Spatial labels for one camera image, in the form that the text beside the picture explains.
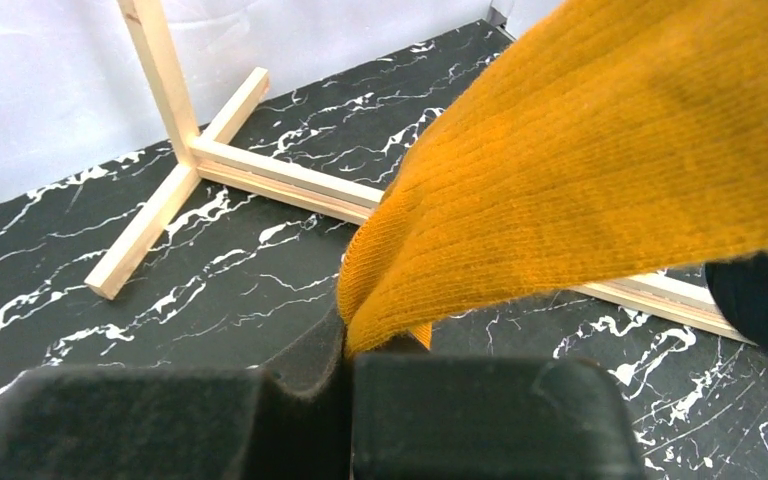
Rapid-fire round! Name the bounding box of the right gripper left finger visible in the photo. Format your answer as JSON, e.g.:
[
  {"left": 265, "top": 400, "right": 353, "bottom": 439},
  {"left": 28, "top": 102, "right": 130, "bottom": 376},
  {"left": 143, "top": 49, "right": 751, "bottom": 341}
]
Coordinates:
[{"left": 0, "top": 313, "right": 351, "bottom": 479}]

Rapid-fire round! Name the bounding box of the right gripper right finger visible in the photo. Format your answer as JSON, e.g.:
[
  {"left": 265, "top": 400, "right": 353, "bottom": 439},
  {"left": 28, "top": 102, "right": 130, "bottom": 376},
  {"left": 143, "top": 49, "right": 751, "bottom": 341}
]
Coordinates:
[{"left": 352, "top": 337, "right": 646, "bottom": 479}]

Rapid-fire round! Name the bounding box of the wooden clothes rack frame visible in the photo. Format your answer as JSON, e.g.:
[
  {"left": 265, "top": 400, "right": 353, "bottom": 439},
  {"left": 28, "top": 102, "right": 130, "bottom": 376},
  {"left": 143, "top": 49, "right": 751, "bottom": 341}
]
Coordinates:
[{"left": 83, "top": 0, "right": 756, "bottom": 346}]

